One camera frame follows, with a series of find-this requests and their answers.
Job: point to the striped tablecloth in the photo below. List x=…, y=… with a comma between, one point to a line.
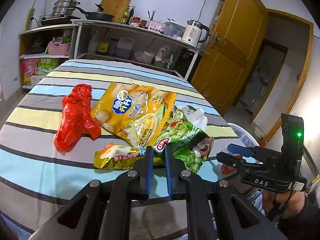
x=36, y=180

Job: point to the black frying pan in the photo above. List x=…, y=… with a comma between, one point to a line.
x=98, y=16

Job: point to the white round trash bin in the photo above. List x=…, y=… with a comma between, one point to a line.
x=247, y=139

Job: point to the small red wrapper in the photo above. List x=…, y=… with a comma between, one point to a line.
x=229, y=163

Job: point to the yellow wooden door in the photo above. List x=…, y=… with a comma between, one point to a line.
x=231, y=52

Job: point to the black induction cooker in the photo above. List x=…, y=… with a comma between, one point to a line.
x=54, y=20

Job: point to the white electric kettle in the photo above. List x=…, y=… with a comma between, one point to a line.
x=195, y=33

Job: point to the white metal shelf rack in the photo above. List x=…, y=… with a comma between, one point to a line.
x=151, y=50

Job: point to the green snack bag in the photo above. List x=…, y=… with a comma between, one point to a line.
x=187, y=138

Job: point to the wooden cutting board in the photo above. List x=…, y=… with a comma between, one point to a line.
x=115, y=8

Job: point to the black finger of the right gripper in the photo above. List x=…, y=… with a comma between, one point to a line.
x=241, y=162

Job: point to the dark sauce bottle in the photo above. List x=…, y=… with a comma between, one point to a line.
x=130, y=16

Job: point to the green sauce bottle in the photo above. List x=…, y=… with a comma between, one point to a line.
x=125, y=15

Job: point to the yellow chips bag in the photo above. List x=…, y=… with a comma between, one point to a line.
x=134, y=113

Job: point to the pink plastic basket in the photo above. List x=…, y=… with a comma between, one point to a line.
x=58, y=48

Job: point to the gold snack wrapper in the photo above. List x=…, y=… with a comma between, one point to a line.
x=117, y=157

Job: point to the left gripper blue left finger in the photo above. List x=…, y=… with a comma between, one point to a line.
x=144, y=168

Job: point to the stainless steel steamer pot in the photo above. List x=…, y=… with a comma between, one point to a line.
x=64, y=7

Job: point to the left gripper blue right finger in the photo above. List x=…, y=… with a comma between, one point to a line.
x=174, y=167

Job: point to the dark liquid plastic jug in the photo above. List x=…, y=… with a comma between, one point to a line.
x=124, y=47

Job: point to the person's right hand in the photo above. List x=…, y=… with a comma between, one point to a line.
x=295, y=202

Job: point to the red plastic bag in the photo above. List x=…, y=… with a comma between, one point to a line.
x=76, y=119

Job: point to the clear plastic container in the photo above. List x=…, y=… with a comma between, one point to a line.
x=174, y=30

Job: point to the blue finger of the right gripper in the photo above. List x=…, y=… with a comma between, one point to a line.
x=244, y=151

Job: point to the pink utensil holder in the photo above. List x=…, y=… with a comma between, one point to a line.
x=155, y=26

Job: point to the yellow label oil bottle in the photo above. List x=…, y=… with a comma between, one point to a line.
x=104, y=43

